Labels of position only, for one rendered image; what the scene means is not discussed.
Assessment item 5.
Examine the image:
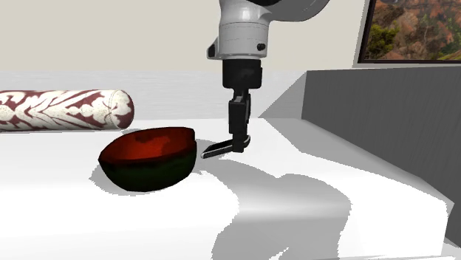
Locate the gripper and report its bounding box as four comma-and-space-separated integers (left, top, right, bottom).
222, 58, 263, 154

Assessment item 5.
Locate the black flat phone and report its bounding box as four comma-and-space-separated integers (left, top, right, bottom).
199, 135, 252, 160

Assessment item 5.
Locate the red and green bowl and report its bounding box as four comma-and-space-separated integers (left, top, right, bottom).
98, 126, 198, 193

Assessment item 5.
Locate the white bed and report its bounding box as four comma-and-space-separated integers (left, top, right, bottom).
0, 66, 461, 260

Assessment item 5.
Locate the red and white bolster pillow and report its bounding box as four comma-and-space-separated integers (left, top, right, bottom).
0, 89, 136, 133

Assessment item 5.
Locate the framed landscape wall picture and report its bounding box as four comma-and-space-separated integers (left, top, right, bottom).
357, 0, 461, 65

